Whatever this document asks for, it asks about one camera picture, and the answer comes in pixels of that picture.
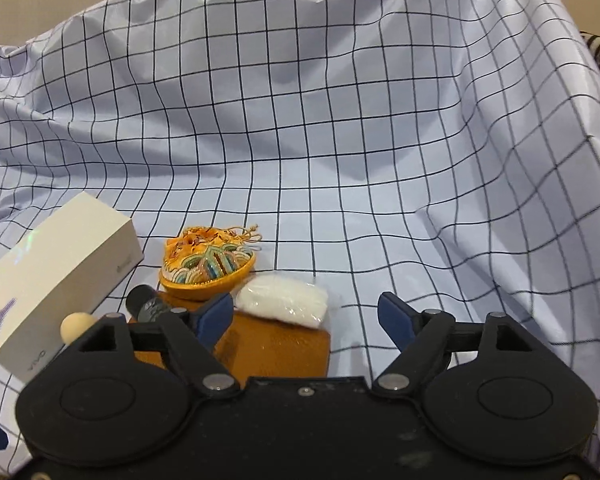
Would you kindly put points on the beige egg-shaped sponge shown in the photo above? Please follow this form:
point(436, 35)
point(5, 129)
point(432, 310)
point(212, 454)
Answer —
point(75, 327)

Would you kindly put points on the orange embroidered pouch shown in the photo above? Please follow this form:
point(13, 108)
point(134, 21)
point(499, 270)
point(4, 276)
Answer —
point(205, 265)

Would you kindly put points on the white gauze packet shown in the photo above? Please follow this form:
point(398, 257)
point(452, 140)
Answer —
point(280, 302)

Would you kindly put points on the blue checkered bed sheet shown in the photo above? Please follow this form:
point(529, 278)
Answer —
point(330, 135)

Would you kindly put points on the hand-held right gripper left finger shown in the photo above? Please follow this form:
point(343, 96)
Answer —
point(215, 317)

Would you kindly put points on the white cardboard phone box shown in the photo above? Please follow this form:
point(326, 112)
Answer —
point(55, 270)

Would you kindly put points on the black cylinder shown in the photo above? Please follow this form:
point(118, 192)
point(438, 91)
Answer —
point(147, 305)

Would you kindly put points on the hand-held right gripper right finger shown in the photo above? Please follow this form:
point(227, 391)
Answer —
point(397, 320)

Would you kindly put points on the brown leather case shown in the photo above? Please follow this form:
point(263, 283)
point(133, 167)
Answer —
point(275, 350)

